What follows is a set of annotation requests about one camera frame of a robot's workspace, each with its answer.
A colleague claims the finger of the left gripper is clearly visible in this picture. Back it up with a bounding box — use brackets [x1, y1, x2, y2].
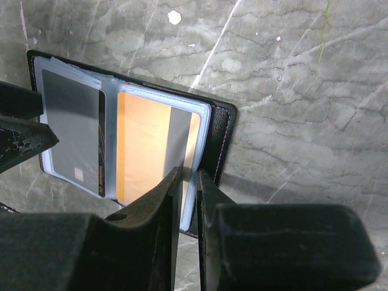
[0, 81, 59, 173]

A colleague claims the black leather card holder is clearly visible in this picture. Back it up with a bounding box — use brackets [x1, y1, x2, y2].
[26, 49, 238, 237]

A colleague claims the black credit card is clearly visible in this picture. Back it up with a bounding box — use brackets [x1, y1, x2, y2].
[40, 68, 105, 198]

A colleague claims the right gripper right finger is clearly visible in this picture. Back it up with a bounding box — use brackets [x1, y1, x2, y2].
[196, 170, 381, 290]

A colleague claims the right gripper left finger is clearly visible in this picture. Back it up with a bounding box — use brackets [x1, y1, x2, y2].
[1, 167, 182, 290]

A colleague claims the gold credit card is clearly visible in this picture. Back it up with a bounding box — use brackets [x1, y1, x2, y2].
[116, 92, 201, 207]

